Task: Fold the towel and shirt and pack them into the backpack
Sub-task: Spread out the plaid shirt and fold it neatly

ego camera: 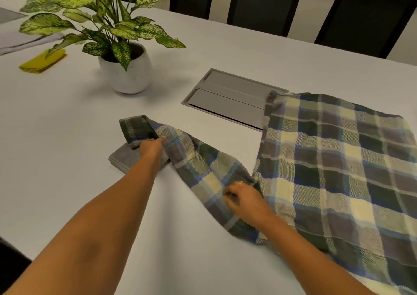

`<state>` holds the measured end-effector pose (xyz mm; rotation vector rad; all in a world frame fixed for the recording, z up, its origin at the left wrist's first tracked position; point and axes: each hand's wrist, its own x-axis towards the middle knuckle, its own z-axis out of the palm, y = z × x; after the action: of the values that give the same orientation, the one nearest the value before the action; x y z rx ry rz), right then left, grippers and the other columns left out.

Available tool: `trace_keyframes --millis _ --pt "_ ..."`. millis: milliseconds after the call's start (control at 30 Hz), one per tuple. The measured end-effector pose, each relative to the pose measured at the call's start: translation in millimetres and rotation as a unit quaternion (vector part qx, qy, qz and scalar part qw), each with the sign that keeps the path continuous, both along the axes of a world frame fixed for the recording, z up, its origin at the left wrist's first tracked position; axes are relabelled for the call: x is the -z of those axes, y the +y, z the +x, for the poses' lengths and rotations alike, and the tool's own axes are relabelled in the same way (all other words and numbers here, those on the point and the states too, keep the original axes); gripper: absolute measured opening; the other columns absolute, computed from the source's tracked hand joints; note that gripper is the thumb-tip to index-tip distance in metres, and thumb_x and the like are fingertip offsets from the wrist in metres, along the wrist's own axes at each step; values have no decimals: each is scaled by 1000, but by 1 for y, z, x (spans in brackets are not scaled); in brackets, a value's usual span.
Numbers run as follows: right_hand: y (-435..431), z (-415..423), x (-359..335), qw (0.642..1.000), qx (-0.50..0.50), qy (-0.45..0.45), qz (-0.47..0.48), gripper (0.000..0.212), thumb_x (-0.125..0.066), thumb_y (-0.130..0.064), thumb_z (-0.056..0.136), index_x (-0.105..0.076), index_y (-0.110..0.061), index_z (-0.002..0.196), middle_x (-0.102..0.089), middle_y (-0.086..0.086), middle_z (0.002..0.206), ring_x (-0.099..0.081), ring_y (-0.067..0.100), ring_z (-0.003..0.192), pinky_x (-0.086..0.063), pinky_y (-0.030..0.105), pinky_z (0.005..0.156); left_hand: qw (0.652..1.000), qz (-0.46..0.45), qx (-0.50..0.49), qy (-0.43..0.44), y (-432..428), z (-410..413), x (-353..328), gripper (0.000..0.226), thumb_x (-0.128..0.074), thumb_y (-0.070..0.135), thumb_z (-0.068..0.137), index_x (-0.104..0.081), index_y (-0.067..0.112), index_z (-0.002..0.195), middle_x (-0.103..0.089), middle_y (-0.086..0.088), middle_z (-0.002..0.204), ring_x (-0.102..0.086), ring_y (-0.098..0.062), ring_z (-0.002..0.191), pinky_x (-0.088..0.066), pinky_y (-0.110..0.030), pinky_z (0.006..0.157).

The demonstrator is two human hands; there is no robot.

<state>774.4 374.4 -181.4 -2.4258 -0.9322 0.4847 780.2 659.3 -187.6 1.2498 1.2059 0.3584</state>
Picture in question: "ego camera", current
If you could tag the person's right hand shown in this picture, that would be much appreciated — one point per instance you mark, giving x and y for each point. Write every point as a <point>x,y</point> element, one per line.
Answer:
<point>249,207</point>

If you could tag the person's left hand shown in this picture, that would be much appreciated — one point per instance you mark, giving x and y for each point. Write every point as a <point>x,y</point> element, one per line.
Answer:
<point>152,151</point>

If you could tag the grey towel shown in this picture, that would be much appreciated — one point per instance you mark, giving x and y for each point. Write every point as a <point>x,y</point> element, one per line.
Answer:
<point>125,159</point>

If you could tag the plaid flannel shirt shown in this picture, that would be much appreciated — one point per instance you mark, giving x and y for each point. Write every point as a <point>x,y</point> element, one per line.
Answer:
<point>325,161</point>

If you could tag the person's right forearm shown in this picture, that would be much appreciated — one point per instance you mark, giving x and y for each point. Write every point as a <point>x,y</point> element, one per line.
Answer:
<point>309,265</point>

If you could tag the person's left forearm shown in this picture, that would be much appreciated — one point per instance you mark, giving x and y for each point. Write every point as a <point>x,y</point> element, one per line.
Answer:
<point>88,233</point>

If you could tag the yellow folded cloth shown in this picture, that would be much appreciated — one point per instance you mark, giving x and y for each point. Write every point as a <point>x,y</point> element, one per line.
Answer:
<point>40,63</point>

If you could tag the small variegated table plant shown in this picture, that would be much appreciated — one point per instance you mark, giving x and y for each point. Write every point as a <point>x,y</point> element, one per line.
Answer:
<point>107,11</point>

